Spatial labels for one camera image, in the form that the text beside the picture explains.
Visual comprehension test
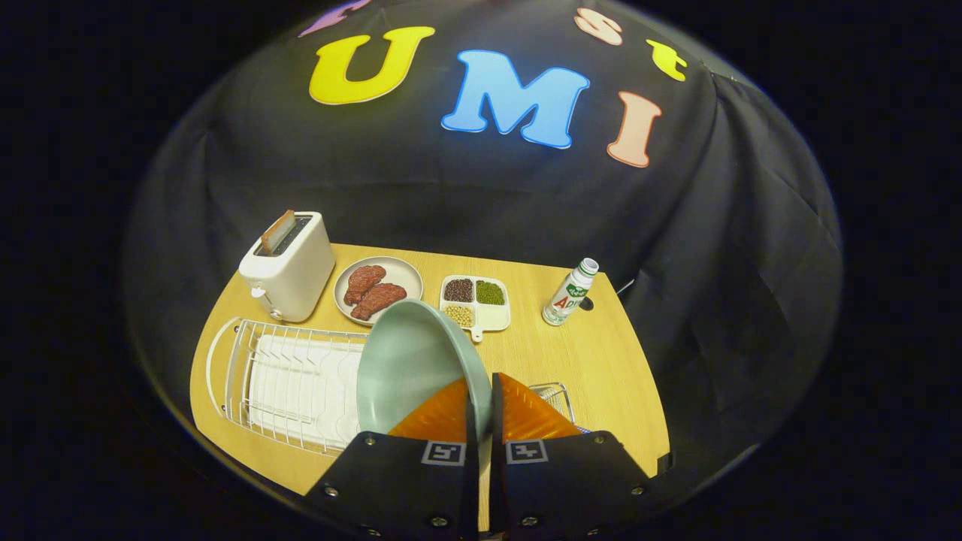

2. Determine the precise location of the white wire dish rack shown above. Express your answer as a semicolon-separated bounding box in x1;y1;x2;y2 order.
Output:
205;317;369;458

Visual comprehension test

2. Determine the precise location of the brown meat piece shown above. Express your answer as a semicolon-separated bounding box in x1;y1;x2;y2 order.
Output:
343;264;387;306
350;283;407;322

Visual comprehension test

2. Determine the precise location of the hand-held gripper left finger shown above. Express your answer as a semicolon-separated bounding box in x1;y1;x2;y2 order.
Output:
304;377;480;539

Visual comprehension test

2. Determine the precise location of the white drip tray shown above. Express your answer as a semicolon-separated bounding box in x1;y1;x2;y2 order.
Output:
247;334;368;452

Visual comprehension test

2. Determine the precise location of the beige round plate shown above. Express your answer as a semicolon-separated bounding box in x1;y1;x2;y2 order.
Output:
333;256;424;326

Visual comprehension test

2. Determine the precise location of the brown toast slice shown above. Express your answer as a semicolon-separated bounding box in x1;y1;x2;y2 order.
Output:
260;210;297;255

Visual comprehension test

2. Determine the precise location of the metal wire basket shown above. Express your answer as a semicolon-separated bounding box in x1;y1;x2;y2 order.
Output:
528;382;591;435

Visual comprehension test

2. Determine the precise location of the black backdrop cloth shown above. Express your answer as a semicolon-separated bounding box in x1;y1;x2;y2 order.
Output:
124;0;843;482

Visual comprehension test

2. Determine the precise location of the white toaster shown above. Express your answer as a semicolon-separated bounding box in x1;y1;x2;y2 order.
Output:
238;210;336;324

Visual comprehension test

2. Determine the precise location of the pale green plate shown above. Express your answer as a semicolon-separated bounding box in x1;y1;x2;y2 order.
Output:
355;299;494;435

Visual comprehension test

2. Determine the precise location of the white divided dish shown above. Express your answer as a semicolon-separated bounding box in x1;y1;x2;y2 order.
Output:
439;275;512;343

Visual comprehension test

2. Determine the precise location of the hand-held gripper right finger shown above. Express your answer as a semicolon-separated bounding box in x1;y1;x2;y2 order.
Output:
490;372;653;539

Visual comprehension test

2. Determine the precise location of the white drink bottle green cap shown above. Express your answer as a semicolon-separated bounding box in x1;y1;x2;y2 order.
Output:
541;258;600;327

